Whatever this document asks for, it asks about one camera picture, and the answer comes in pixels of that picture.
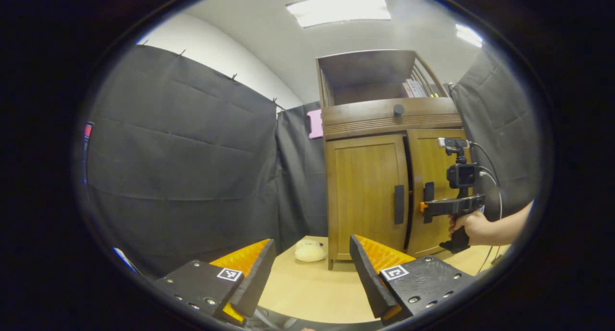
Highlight wooden double-door shoe cabinet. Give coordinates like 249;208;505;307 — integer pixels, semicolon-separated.
316;49;474;270

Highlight wooden cabinet door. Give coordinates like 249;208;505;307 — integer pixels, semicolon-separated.
407;129;474;258
333;134;409;260

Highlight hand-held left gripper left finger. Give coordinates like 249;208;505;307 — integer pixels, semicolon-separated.
153;239;277;324

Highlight red blue pole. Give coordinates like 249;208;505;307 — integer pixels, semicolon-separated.
83;122;94;185

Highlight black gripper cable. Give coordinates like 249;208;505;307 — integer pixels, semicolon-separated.
468;141;504;274

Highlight black backdrop cloth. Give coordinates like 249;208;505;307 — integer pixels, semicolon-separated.
82;44;541;279

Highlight wooden cabinet drawer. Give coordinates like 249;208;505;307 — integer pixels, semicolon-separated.
321;98;463;140

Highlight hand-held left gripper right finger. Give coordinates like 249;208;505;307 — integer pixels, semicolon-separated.
349;234;474;326

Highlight black door handle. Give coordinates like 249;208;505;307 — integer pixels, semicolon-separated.
394;185;405;225
423;182;435;224

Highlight large rectangular ceiling light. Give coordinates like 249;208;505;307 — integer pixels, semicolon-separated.
286;0;391;28

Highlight cream plush toy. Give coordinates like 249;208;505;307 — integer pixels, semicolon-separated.
295;239;327;263

